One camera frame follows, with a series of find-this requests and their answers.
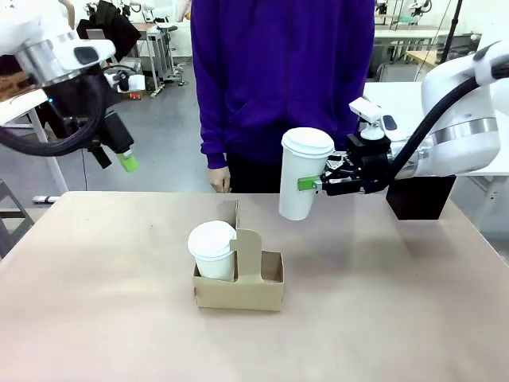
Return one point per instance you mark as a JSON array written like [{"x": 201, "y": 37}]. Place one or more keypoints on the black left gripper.
[{"x": 117, "y": 131}]

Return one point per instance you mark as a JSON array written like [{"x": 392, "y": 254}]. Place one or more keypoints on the brown cardboard cup carrier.
[{"x": 238, "y": 296}]

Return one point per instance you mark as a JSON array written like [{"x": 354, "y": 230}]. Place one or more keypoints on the brown furry bundle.
[{"x": 10, "y": 83}]

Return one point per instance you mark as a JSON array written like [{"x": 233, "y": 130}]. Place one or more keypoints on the black stand pole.
[{"x": 451, "y": 28}]

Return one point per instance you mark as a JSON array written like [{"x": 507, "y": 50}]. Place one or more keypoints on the person's right hand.
[{"x": 219, "y": 179}]

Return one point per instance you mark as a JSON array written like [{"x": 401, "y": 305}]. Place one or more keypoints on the grey folding stand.
[{"x": 14, "y": 215}]

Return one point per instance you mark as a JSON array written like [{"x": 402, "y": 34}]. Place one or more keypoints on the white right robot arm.
[{"x": 457, "y": 159}]

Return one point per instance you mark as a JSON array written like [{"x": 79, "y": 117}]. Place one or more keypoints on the white plastic cup lid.
[
  {"x": 308, "y": 140},
  {"x": 210, "y": 238}
]

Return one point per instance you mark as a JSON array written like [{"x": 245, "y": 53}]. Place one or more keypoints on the white metal-legged table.
[{"x": 153, "y": 32}]

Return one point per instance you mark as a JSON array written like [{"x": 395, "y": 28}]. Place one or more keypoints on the black hanging jacket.
[{"x": 115, "y": 24}]

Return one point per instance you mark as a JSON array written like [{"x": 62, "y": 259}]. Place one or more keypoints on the person's left forearm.
[{"x": 360, "y": 87}]

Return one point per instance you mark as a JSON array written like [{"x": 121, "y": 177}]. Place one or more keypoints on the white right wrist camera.
[{"x": 366, "y": 109}]

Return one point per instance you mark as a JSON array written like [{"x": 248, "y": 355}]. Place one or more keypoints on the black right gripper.
[{"x": 370, "y": 159}]

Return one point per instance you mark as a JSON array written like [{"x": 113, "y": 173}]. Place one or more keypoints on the long white workbench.
[{"x": 397, "y": 33}]

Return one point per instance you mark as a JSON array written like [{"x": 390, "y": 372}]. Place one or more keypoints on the white table foot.
[{"x": 45, "y": 199}]

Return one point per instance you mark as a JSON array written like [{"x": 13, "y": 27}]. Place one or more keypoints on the person's right forearm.
[{"x": 212, "y": 131}]

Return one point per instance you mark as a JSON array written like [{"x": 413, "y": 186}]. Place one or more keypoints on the white side table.
[{"x": 20, "y": 105}]

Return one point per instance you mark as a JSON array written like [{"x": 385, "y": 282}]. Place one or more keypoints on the black box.
[{"x": 421, "y": 199}]

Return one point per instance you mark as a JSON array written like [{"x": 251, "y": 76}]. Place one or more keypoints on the white paper cup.
[
  {"x": 214, "y": 266},
  {"x": 296, "y": 187}
]

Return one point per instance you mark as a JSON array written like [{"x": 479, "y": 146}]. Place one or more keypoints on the wooden top table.
[{"x": 423, "y": 57}]

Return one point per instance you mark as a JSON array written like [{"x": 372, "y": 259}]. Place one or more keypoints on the person in purple sweater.
[{"x": 278, "y": 79}]

